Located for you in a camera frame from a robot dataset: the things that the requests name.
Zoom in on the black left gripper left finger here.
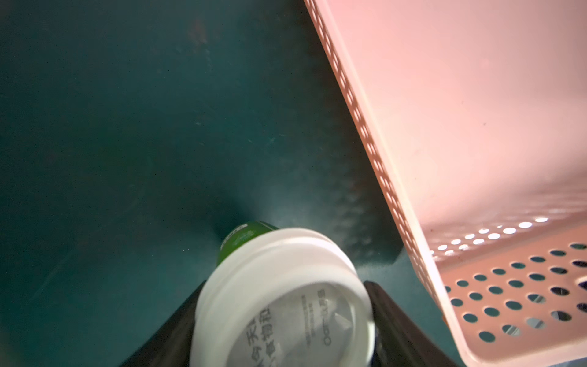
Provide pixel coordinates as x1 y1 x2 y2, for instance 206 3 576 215
121 281 206 367

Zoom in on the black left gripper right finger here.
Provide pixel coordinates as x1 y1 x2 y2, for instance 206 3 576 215
364 281 455 367

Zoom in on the green yogurt cup white lid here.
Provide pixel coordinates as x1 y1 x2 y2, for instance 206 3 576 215
189 221 375 366

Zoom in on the pink plastic basket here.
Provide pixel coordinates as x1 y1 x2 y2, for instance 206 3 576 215
306 1 586 366

